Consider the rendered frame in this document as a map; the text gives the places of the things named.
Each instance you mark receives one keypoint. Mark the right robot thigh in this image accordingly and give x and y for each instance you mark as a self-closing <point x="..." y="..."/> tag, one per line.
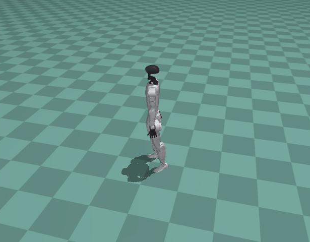
<point x="147" y="123"/>

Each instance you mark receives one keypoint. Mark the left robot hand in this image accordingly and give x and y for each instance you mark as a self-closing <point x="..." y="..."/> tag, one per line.
<point x="152" y="133"/>

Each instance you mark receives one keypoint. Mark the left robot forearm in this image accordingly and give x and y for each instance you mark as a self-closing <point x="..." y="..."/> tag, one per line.
<point x="152" y="116"/>

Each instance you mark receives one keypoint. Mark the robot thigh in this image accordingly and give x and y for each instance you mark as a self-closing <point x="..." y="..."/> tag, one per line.
<point x="156" y="141"/>
<point x="147" y="123"/>

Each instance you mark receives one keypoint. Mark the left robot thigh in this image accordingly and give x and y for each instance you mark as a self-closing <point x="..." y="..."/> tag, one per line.
<point x="156" y="141"/>

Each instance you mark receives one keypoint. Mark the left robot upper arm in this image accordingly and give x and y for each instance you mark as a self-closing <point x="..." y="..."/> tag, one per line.
<point x="152" y="98"/>

